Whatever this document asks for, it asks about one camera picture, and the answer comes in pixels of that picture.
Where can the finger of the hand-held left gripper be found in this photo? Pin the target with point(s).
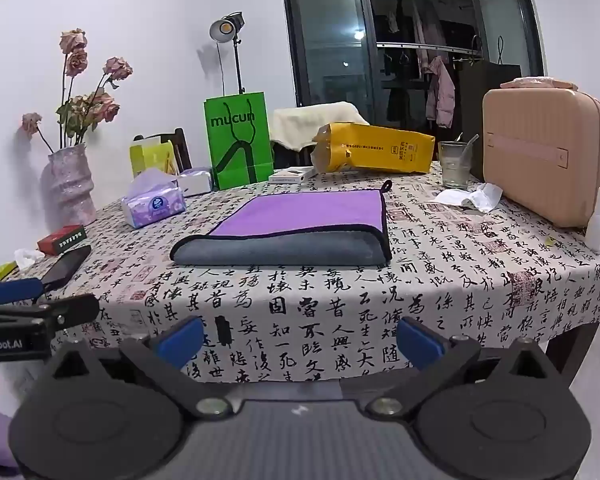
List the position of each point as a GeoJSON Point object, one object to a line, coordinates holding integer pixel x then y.
{"type": "Point", "coordinates": [15, 290]}
{"type": "Point", "coordinates": [70, 310]}

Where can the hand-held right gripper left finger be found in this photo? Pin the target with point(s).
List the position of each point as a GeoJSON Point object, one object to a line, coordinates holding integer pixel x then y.
{"type": "Point", "coordinates": [180, 342]}

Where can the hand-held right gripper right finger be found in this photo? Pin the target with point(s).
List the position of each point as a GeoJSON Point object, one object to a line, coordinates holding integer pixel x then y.
{"type": "Point", "coordinates": [420, 342]}

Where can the purple and grey towel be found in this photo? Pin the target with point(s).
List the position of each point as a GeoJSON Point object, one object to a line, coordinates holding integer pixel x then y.
{"type": "Point", "coordinates": [300, 215]}

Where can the yellow-green packet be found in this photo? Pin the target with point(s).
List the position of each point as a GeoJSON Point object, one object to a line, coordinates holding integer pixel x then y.
{"type": "Point", "coordinates": [0, 272]}

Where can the crumpled white tissue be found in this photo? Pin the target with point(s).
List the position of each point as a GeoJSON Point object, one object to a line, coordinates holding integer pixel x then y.
{"type": "Point", "coordinates": [27, 257]}

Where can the black phone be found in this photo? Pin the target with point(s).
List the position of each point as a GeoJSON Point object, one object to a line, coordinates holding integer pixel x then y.
{"type": "Point", "coordinates": [67, 267]}

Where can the red box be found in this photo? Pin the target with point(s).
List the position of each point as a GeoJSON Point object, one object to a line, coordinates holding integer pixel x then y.
{"type": "Point", "coordinates": [62, 240]}

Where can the calligraphy printed tablecloth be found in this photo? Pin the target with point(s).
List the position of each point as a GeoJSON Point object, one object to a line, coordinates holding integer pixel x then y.
{"type": "Point", "coordinates": [330, 310]}

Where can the pink textured vase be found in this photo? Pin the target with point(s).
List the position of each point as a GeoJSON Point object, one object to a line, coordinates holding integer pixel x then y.
{"type": "Point", "coordinates": [67, 185]}

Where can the purple tissue pack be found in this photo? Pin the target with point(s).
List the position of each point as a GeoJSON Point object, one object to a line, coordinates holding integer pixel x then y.
{"type": "Point", "coordinates": [152, 202]}

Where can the crumpled white paper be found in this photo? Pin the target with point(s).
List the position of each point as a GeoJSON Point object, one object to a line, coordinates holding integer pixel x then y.
{"type": "Point", "coordinates": [482, 197]}

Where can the white tissue pack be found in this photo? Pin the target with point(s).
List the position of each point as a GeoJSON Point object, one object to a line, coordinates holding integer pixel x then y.
{"type": "Point", "coordinates": [196, 181]}

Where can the yellow-green small bag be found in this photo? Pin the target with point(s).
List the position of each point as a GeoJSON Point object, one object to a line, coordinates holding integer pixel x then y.
{"type": "Point", "coordinates": [147, 157]}

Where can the drinking glass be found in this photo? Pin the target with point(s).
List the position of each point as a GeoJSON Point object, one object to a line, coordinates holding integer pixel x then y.
{"type": "Point", "coordinates": [454, 167]}

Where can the dark wooden chair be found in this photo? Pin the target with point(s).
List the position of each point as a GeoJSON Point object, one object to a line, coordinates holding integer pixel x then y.
{"type": "Point", "coordinates": [177, 147]}

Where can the dried pink roses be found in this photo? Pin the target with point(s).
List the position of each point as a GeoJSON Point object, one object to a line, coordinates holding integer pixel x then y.
{"type": "Point", "coordinates": [87, 107]}

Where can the yellow paper bag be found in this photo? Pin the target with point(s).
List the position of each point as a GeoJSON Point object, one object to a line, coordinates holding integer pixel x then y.
{"type": "Point", "coordinates": [380, 150]}

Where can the flat white box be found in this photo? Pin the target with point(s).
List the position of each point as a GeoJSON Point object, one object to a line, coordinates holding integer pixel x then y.
{"type": "Point", "coordinates": [292, 175]}

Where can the spoon in glass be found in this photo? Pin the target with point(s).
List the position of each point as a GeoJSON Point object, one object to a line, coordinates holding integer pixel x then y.
{"type": "Point", "coordinates": [471, 144]}

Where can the small white bottle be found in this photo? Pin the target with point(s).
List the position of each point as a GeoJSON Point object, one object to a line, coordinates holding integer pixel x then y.
{"type": "Point", "coordinates": [596, 227]}

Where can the green paper bag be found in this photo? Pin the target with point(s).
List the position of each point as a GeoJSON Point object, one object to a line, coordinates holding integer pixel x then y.
{"type": "Point", "coordinates": [237, 135]}

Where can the pink hard suitcase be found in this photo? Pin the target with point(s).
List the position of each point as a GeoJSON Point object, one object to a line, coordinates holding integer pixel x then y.
{"type": "Point", "coordinates": [545, 160]}

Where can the dark paper bag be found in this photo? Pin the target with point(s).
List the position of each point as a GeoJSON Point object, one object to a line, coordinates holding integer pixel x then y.
{"type": "Point", "coordinates": [472, 110]}

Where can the cream cloth on chair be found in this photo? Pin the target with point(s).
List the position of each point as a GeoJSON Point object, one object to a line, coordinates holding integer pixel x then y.
{"type": "Point", "coordinates": [310, 120]}

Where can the pink hanging jacket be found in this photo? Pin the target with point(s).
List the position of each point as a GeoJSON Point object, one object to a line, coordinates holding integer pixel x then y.
{"type": "Point", "coordinates": [442, 95]}

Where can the studio light on stand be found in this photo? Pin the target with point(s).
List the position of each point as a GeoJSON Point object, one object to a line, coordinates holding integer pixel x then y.
{"type": "Point", "coordinates": [227, 27]}

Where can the dark framed glass door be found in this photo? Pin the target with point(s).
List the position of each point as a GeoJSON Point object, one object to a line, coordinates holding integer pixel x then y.
{"type": "Point", "coordinates": [330, 35]}

